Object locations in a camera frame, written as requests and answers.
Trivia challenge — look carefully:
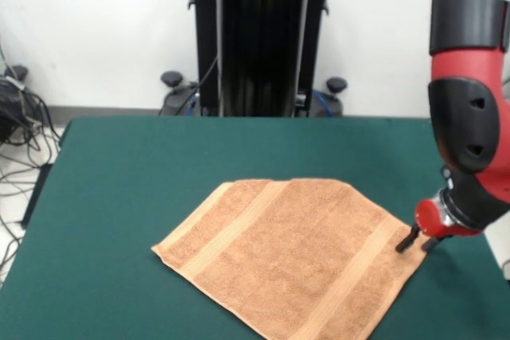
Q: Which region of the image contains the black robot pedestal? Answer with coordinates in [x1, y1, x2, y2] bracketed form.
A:
[159, 0, 348, 118]

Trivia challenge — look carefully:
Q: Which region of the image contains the curved blue cable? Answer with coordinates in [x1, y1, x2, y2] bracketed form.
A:
[312, 91, 339, 117]

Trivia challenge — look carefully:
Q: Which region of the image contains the tan terry towel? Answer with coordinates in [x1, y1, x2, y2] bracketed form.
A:
[150, 178, 430, 340]

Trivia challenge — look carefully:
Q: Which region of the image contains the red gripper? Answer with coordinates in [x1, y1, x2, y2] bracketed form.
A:
[395, 197, 484, 255]

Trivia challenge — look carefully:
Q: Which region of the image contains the black pedestal cable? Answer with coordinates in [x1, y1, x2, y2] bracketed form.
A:
[175, 55, 220, 116]

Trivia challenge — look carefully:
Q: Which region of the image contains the dark green tablecloth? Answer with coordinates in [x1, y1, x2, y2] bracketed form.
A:
[0, 115, 510, 340]

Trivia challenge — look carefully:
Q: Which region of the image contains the black round foot knob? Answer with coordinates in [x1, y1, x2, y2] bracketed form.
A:
[160, 71, 183, 88]
[4, 64, 29, 80]
[326, 76, 348, 94]

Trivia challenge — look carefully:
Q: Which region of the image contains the dark stand base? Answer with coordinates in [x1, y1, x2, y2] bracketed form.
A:
[0, 76, 26, 144]

